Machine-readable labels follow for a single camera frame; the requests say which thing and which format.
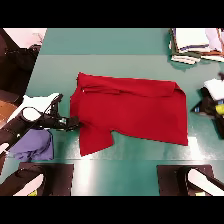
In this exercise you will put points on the heap of clothes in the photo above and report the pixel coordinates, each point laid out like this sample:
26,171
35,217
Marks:
186,55

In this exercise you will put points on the red T-shirt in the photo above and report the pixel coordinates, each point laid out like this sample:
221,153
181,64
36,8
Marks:
140,113

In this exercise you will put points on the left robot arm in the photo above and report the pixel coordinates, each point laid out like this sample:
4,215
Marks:
20,125

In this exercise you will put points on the black garment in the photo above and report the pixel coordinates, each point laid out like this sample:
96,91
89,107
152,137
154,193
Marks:
208,106

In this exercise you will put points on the white garment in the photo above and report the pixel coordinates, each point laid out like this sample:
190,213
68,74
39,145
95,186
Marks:
190,38
40,101
215,88

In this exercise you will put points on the yellow garment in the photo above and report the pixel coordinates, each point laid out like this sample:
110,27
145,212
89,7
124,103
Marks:
220,109

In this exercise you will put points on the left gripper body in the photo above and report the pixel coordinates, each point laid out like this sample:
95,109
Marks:
70,123

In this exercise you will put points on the purple garment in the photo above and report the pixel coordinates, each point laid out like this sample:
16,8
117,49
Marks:
36,145

